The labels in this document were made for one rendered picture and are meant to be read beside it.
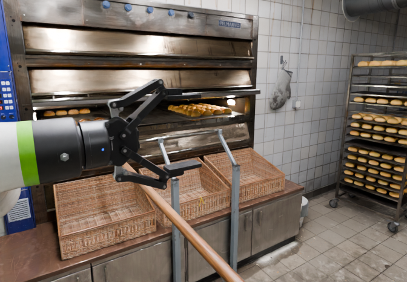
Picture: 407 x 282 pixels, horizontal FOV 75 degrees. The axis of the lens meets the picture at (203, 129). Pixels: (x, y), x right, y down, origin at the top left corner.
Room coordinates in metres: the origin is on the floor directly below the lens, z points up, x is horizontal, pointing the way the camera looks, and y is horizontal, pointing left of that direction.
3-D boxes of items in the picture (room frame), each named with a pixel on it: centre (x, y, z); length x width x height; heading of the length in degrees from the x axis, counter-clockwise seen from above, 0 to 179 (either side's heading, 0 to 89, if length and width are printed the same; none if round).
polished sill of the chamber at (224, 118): (2.16, 0.33, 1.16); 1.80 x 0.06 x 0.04; 122
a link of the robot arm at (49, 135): (0.39, 0.22, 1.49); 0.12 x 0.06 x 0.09; 32
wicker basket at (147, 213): (1.62, 0.66, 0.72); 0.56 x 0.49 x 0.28; 121
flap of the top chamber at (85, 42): (2.14, 0.31, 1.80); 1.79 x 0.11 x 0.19; 122
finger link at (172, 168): (0.49, 0.04, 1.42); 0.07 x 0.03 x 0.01; 122
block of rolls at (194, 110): (2.82, 0.05, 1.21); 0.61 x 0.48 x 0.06; 32
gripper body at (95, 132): (0.42, 0.15, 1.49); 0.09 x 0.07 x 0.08; 122
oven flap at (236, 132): (2.14, 0.31, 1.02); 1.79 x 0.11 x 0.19; 122
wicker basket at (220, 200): (1.93, 0.15, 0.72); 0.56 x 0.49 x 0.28; 122
